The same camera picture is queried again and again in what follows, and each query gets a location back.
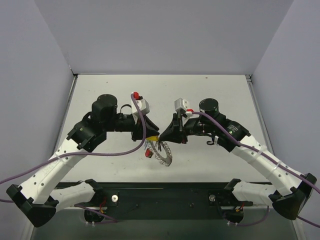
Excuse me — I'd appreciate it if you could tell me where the yellow tag key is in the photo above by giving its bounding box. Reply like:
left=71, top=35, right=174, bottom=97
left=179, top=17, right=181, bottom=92
left=147, top=136, right=159, bottom=142

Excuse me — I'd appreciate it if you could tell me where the metal disc keyring holder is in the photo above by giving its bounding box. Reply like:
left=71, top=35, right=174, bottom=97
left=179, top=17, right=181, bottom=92
left=144, top=140, right=173, bottom=167

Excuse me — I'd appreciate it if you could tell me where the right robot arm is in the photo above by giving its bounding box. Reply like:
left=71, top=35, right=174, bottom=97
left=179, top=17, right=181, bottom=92
left=159, top=98, right=317, bottom=220

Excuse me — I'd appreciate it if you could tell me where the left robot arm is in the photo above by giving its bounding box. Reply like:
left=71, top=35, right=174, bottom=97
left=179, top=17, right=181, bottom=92
left=6, top=92, right=159, bottom=228

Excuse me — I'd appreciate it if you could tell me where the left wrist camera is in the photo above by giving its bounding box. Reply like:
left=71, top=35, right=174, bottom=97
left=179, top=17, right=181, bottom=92
left=131, top=98, right=150, bottom=123

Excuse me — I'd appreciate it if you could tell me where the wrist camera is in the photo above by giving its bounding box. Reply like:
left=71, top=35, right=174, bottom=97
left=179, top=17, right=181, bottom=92
left=131, top=98, right=150, bottom=123
left=174, top=97, right=190, bottom=116

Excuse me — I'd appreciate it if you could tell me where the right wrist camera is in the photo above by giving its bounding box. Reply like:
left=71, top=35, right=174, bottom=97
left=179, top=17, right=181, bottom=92
left=174, top=97, right=190, bottom=116

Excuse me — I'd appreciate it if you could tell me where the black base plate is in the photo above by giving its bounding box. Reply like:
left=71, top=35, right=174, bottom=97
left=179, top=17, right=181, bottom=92
left=82, top=182, right=253, bottom=222

